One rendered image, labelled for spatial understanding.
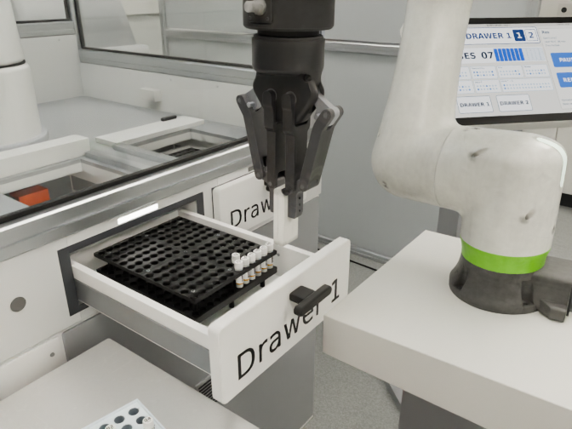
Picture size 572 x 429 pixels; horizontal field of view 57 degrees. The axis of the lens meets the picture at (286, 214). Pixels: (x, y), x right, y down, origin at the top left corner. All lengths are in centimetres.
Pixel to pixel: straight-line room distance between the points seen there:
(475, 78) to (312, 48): 96
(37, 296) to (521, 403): 65
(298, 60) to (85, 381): 55
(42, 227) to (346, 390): 134
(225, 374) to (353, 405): 125
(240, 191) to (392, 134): 34
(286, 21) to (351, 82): 200
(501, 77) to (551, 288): 77
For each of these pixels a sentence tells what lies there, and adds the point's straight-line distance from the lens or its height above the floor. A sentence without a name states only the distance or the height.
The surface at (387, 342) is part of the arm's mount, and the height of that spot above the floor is 83.
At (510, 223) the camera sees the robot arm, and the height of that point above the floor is 98.
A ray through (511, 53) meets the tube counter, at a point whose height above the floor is 111.
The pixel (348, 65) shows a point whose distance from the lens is 251.
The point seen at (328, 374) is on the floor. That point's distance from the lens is 197.
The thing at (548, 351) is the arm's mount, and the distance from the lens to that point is 79.
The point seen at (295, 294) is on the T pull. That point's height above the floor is 91.
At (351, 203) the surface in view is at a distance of 266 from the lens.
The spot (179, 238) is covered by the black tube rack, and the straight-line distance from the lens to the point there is 88.
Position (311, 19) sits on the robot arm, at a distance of 52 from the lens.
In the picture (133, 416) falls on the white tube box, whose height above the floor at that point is 80.
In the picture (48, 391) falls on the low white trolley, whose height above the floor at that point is 76.
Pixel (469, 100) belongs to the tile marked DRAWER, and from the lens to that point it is 142.
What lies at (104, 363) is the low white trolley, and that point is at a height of 76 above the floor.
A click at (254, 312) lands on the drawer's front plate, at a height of 92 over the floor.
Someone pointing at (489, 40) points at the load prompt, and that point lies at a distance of 155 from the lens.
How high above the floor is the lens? 128
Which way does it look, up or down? 24 degrees down
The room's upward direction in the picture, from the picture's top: straight up
